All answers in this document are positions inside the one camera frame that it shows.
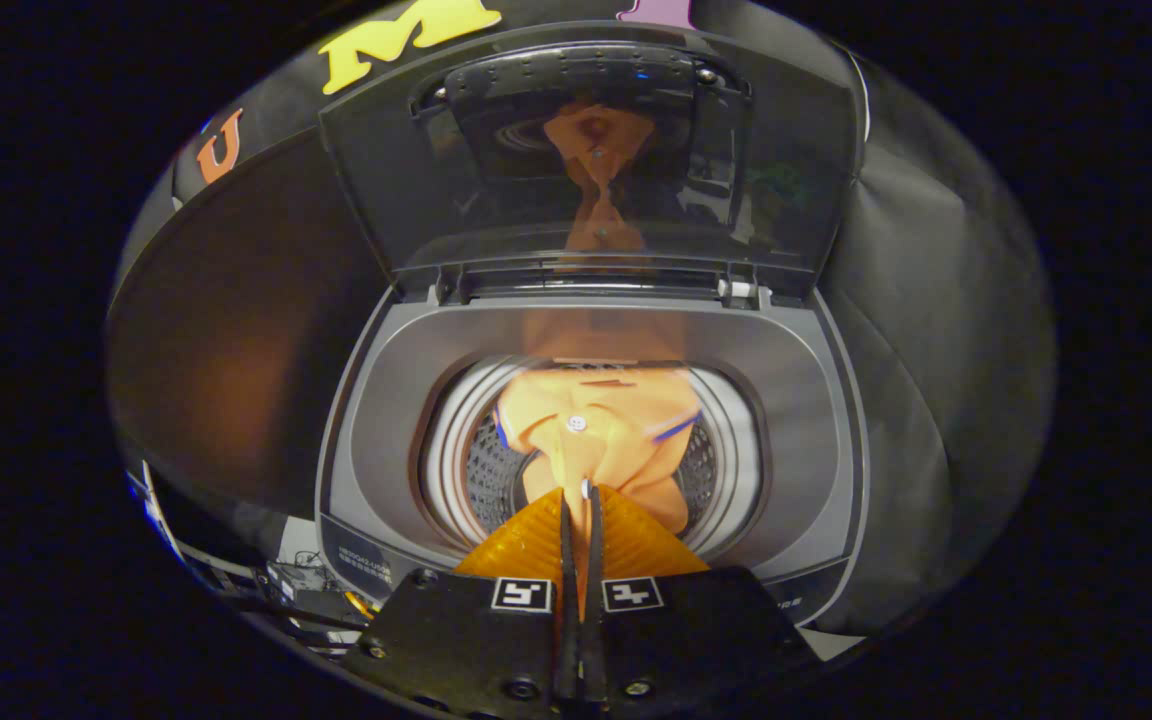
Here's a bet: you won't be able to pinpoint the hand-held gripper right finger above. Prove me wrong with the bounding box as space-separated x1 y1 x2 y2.
586 485 822 716

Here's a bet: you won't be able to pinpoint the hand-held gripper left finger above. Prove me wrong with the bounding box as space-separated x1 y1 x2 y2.
341 487 577 720

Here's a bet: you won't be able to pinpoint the orange polo shirt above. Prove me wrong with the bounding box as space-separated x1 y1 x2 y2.
493 365 705 611

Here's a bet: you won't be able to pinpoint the dark washing machine lid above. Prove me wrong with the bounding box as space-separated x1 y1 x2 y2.
319 22 869 301

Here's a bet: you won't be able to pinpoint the grey cabinet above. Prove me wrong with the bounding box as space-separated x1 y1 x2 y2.
106 128 392 521

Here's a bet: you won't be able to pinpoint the black backdrop cloth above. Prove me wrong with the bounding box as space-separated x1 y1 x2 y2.
106 0 1055 636

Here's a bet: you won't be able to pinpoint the black floor cables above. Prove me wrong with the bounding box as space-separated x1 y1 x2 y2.
256 548 377 641

